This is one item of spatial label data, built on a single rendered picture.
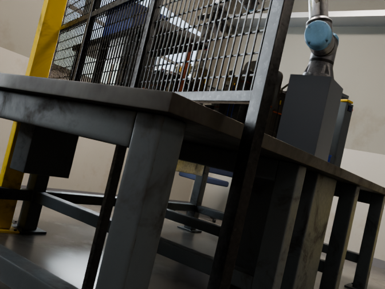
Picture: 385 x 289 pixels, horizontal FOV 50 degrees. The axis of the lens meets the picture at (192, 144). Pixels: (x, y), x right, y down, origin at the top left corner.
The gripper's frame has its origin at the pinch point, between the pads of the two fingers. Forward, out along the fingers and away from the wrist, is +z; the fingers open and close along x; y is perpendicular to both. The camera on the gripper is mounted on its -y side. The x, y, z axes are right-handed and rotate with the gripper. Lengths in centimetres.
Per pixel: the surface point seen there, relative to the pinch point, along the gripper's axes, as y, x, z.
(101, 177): 53, 211, 96
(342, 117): 92, -22, 15
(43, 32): -66, 57, 11
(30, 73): -68, 57, 34
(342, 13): 233, 109, -130
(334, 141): 92, -20, 30
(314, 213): 36, -59, 71
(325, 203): 48, -55, 66
